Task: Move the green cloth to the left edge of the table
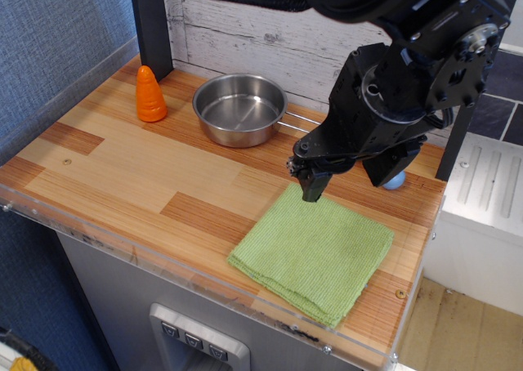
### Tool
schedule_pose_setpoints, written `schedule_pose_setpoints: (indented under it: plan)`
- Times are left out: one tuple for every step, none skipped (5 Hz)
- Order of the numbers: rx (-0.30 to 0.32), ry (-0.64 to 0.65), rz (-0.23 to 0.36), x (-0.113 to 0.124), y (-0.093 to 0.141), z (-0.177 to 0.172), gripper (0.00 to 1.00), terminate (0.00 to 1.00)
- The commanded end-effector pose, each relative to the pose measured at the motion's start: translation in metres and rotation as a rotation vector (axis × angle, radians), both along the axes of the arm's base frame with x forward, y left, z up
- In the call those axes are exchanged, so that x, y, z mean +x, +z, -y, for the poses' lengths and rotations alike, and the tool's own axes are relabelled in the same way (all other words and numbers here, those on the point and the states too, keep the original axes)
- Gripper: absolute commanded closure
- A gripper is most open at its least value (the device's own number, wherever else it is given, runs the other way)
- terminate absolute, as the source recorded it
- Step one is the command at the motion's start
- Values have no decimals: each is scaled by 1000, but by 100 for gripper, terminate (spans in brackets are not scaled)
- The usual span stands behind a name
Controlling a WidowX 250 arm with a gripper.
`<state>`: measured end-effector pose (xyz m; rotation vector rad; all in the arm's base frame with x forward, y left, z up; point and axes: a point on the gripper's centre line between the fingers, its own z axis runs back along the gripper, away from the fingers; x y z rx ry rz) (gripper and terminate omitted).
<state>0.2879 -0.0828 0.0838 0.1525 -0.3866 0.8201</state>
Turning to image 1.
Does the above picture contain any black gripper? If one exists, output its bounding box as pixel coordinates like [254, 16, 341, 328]
[286, 43, 427, 203]

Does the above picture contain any orange plastic toy carrot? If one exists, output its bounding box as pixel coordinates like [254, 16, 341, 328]
[136, 65, 168, 123]

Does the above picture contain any yellow object bottom left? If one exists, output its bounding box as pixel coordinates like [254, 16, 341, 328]
[9, 357, 38, 371]

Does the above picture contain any silver dispenser button panel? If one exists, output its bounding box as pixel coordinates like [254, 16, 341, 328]
[150, 303, 251, 370]

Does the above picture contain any green cloth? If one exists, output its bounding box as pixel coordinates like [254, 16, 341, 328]
[227, 184, 394, 329]

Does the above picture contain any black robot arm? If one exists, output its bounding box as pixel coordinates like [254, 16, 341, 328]
[288, 0, 510, 202]

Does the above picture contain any clear acrylic front guard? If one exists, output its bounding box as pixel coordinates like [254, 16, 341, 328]
[1, 184, 397, 370]

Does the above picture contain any grey scoop with blue handle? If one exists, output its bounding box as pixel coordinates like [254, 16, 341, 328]
[382, 171, 406, 190]

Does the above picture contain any white ribbed appliance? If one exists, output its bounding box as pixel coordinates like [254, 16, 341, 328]
[423, 133, 522, 315]

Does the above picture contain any dark grey left post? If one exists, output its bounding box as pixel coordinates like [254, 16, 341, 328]
[132, 0, 173, 81]

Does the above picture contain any stainless steel pot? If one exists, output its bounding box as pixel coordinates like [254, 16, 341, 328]
[192, 74, 309, 148]

